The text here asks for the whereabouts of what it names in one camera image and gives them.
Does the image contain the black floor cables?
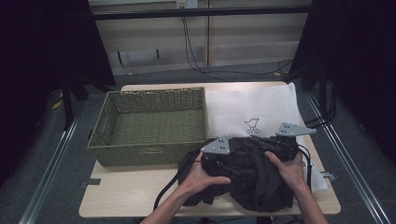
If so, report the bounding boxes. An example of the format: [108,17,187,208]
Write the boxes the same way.
[181,15,295,82]

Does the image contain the black stand leg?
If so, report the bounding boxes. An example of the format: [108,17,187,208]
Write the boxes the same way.
[60,78,76,131]

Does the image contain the white mesh laundry bag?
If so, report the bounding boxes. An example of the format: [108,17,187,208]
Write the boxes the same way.
[205,81,330,193]

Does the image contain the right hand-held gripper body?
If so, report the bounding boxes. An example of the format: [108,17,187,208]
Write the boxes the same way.
[263,122,318,163]

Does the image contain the grey table bracket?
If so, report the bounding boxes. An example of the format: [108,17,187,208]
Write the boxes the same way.
[320,171,338,182]
[79,177,103,189]

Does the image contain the metal floor rail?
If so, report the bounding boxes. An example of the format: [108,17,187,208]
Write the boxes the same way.
[18,102,85,224]
[304,91,391,224]

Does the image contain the right hand-held gripper cable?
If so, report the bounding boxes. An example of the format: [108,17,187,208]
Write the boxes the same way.
[297,144,314,191]

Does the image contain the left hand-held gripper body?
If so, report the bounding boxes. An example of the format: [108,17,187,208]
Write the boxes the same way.
[200,135,233,178]

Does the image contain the dark curtain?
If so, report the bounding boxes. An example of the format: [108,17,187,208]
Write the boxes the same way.
[0,0,117,188]
[284,0,396,162]

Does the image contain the white wall socket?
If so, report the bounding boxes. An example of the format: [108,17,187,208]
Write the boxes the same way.
[176,0,199,9]

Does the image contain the green woven basket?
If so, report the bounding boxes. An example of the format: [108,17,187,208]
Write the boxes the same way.
[87,87,209,168]

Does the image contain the person's right hand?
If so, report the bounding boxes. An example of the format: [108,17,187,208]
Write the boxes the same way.
[264,150,308,192]

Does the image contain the black horizontal metal bar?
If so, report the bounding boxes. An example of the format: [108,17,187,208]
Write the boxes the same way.
[92,5,312,21]

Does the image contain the dark cloth garment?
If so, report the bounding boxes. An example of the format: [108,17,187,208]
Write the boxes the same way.
[177,135,297,215]

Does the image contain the black cables beside curtain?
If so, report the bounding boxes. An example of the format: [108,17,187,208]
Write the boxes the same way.
[304,80,338,130]

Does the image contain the person's left hand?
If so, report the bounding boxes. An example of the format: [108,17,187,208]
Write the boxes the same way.
[179,151,233,200]

